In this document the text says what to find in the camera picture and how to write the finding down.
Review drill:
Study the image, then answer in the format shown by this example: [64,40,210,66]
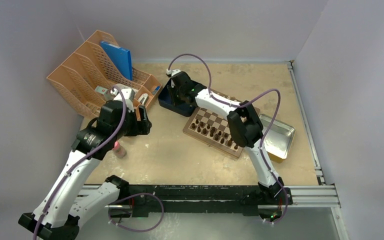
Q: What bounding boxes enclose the dark blue tray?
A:
[158,76,200,118]

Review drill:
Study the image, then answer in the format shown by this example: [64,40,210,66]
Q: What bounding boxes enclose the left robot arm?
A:
[18,100,152,240]

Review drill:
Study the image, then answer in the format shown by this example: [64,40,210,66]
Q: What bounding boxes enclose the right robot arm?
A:
[166,69,288,204]

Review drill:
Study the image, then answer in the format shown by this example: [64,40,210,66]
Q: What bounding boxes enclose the wooden chess board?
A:
[183,89,264,159]

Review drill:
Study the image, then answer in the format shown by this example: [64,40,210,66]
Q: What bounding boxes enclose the row of dark chess pieces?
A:
[186,117,241,152]

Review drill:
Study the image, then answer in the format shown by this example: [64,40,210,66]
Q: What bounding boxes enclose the pink capped bottle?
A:
[112,141,127,159]

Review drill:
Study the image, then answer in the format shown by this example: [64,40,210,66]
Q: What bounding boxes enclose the small grey box in organizer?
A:
[94,86,113,101]

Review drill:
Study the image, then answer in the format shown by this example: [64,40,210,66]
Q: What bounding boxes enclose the orange plastic file organizer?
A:
[47,30,162,119]

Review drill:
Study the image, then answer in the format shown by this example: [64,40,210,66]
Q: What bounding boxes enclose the blue folder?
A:
[100,41,133,81]

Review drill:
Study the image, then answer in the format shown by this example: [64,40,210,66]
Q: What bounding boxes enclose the metal tin box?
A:
[264,119,296,163]

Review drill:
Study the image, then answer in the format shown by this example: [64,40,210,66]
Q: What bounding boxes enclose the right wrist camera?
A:
[166,69,182,78]

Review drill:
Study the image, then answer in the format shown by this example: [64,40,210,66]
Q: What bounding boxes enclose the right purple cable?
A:
[167,53,289,225]

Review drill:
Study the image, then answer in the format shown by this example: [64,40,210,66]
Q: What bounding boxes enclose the purple cable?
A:
[167,53,289,225]
[32,86,165,240]

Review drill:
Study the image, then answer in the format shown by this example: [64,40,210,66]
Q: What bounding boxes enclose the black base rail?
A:
[105,184,294,218]

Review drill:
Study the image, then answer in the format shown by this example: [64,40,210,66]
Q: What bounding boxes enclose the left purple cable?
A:
[32,86,165,240]

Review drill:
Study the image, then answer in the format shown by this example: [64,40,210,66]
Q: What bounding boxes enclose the aluminium frame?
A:
[78,185,348,240]

